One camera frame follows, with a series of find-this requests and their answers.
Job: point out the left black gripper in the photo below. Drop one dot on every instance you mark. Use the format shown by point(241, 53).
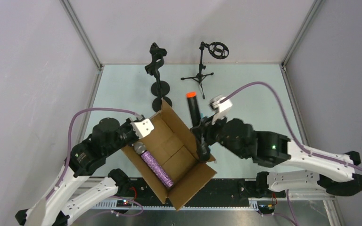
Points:
point(128, 135)

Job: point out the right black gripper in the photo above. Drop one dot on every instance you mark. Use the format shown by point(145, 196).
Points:
point(204, 131)

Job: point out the purple glitter microphone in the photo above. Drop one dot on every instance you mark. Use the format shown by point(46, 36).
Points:
point(153, 164)

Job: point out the brown cardboard box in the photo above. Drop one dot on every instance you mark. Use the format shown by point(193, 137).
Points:
point(173, 145)

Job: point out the black microphone orange end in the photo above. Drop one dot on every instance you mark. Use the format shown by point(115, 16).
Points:
point(193, 108)

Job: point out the black round-base mic stand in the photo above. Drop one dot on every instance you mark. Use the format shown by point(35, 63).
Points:
point(157, 102)
point(158, 54)

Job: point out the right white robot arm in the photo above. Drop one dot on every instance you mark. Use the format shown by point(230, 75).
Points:
point(315, 169)

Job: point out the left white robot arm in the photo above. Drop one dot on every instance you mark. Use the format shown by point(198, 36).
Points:
point(57, 207)

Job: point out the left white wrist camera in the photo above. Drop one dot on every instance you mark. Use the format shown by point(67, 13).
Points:
point(142, 128)

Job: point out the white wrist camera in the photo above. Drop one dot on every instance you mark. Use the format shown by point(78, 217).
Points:
point(142, 128)
point(220, 105)

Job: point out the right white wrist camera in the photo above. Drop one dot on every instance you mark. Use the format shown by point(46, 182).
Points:
point(220, 105)

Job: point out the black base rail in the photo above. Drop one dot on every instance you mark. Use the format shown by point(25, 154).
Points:
point(215, 195)

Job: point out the black tripod shock-mount stand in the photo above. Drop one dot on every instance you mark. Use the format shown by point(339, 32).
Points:
point(217, 50)

